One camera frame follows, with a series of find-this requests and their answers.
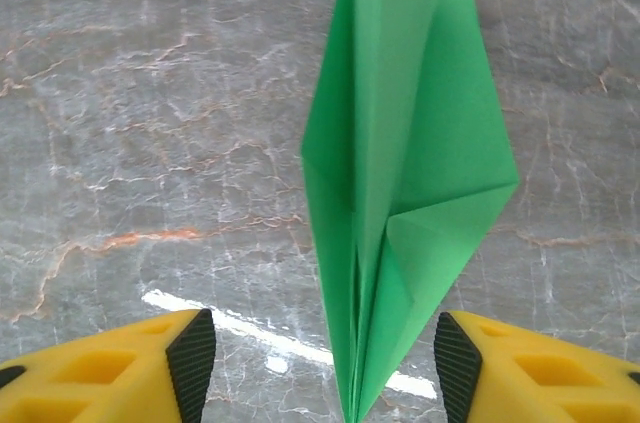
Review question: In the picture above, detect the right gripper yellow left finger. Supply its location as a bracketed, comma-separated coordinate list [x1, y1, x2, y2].
[0, 308, 217, 423]

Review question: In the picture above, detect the green paper sheet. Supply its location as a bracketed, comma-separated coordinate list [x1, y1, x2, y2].
[299, 0, 520, 423]

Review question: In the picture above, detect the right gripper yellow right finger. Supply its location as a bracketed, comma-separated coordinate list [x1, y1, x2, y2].
[433, 311, 640, 423]

